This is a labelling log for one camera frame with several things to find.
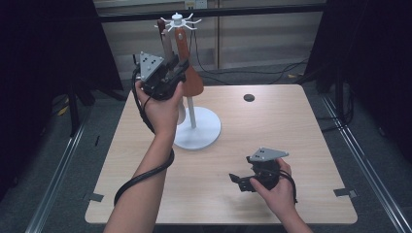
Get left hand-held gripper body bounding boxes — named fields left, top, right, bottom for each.
left=132, top=50, right=188, bottom=101

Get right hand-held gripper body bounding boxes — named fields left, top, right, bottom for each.
left=245, top=147, right=290, bottom=192

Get wooden rice paddle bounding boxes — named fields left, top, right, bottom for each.
left=174, top=26, right=205, bottom=98

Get steel spatula with wooden handle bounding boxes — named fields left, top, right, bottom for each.
left=156, top=17, right=188, bottom=126

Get white round stand base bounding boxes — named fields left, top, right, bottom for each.
left=154, top=12, right=223, bottom=151

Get person's right hand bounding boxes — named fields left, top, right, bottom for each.
left=249, top=157, right=298, bottom=220

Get person's left hand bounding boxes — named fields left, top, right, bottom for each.
left=135, top=81, right=187, bottom=136

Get black metal stand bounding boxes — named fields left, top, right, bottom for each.
left=65, top=85, right=83, bottom=138
left=334, top=69, right=355, bottom=125

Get black horizontal bar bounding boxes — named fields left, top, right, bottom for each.
left=96, top=3, right=326, bottom=23

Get black curtain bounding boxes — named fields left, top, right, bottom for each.
left=303, top=0, right=412, bottom=164
left=0, top=0, right=124, bottom=198

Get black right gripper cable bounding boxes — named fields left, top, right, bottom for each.
left=277, top=170, right=299, bottom=206

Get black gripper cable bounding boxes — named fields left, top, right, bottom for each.
left=277, top=170, right=299, bottom=206
left=113, top=67, right=176, bottom=207

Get white wall socket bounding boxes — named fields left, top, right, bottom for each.
left=184, top=0, right=208, bottom=10

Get black floor cables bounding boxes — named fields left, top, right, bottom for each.
left=189, top=30, right=310, bottom=85

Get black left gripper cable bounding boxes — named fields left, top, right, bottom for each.
left=113, top=67, right=176, bottom=207

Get metal floor rail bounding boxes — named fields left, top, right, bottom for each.
left=320, top=94, right=412, bottom=233
left=24, top=120, right=86, bottom=233

